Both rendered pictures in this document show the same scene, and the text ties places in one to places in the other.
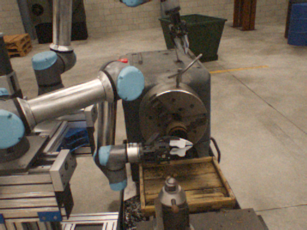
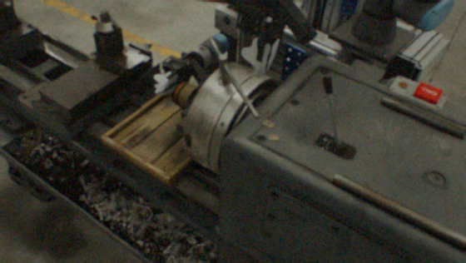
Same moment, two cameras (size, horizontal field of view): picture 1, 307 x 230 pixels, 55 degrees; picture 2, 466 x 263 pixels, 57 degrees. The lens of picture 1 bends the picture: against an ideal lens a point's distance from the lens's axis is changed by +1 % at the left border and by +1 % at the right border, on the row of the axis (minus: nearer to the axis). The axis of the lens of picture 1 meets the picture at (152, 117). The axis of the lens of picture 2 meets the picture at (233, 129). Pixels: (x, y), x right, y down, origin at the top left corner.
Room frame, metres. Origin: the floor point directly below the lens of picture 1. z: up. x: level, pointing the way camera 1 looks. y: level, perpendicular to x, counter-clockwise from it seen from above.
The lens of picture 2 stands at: (1.78, -0.84, 1.93)
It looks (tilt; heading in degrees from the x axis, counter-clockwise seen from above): 44 degrees down; 125
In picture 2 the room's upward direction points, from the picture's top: 4 degrees clockwise
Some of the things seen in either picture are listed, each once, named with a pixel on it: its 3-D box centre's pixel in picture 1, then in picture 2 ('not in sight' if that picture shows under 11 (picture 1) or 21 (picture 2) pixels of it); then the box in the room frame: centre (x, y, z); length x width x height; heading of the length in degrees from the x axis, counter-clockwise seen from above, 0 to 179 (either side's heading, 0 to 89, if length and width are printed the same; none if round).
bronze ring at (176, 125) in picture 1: (177, 132); (190, 98); (1.10, -0.10, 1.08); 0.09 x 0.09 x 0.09; 2
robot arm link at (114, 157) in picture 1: (114, 155); (213, 48); (0.97, 0.16, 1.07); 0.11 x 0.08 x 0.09; 92
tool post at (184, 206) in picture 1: (174, 209); (109, 40); (0.66, -0.04, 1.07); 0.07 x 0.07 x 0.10; 2
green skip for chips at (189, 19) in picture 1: (190, 39); not in sight; (6.40, -0.95, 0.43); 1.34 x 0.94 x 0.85; 17
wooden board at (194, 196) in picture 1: (182, 182); (171, 130); (1.00, -0.10, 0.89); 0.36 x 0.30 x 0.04; 92
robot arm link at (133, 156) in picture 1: (134, 151); (199, 57); (0.98, 0.08, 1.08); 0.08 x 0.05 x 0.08; 2
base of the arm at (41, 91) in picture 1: (51, 90); (376, 20); (1.41, 0.49, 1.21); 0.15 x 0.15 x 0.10
